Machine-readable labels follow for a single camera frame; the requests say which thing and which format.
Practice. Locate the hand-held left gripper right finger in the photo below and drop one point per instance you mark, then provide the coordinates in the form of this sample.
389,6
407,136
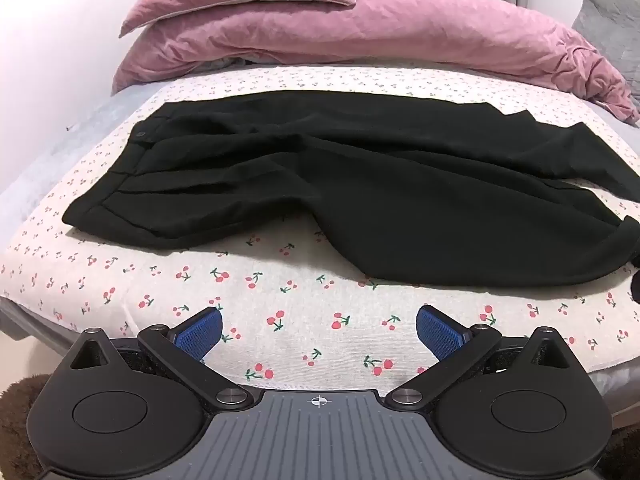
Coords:
439,331

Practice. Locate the grey bed sheet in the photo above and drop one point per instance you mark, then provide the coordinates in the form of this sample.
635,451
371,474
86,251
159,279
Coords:
65,150

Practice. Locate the pink duvet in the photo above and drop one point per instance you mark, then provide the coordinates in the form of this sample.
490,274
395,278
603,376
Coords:
400,30

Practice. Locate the brown furry rug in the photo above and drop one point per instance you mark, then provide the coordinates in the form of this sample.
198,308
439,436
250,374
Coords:
20,430

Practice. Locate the black pants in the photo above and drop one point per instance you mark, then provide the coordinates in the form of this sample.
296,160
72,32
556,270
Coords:
380,185

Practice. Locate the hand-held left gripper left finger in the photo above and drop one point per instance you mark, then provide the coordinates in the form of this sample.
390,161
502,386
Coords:
201,331

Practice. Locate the cherry print blanket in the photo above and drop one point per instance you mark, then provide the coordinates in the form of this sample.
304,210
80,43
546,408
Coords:
310,320

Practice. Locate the grey bed frame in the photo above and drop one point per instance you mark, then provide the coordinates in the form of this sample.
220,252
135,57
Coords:
35,322

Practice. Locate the grey quilted pillow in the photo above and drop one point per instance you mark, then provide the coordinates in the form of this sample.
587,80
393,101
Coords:
612,30

